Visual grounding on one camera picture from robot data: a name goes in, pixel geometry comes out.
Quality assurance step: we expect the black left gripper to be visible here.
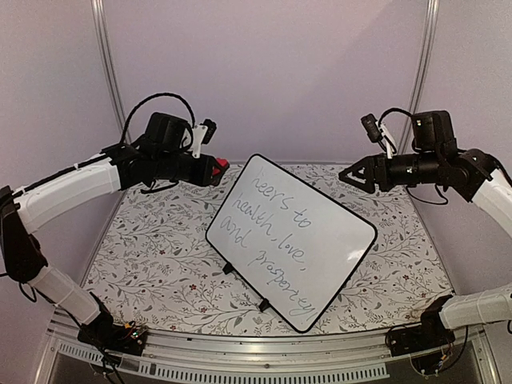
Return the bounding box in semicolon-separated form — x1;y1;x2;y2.
156;151;226;187

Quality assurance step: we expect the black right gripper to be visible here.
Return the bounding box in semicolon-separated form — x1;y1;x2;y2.
338;150;442;194

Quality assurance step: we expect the red whiteboard eraser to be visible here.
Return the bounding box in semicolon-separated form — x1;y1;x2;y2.
212;158;230;178

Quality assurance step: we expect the white whiteboard black frame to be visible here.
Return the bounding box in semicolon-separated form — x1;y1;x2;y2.
206;154;378;334

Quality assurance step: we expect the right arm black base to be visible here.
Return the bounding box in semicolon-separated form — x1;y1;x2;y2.
385;294;455;376

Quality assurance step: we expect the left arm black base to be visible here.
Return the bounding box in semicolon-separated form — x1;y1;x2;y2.
78;312;147;356

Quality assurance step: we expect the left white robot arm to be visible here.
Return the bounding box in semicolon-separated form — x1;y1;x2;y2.
1;112;229;347

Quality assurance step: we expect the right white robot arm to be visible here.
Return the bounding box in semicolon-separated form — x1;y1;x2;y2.
338;107;511;349

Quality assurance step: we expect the black whiteboard stand foot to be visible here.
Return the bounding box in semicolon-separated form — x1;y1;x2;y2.
222;263;234;274

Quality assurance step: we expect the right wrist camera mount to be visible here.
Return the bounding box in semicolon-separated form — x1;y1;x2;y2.
361;114;398;159

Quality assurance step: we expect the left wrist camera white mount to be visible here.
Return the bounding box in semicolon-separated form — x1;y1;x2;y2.
190;118;217;158

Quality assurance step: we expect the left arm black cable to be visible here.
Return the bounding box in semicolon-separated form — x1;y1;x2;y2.
122;93;197;145

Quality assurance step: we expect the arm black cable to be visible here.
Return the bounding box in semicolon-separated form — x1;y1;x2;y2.
378;106;413;121
122;93;197;145

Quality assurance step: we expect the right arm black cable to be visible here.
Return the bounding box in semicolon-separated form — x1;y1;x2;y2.
378;106;413;121

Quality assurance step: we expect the left aluminium frame post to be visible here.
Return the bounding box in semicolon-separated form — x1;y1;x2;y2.
90;0;125;132

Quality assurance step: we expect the aluminium frame post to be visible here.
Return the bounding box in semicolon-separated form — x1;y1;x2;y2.
409;0;440;112
90;0;125;132

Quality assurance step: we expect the right aluminium frame post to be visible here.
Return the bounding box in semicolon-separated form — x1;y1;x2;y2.
409;0;440;112

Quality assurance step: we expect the aluminium front rail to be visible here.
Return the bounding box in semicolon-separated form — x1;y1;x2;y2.
34;311;502;383

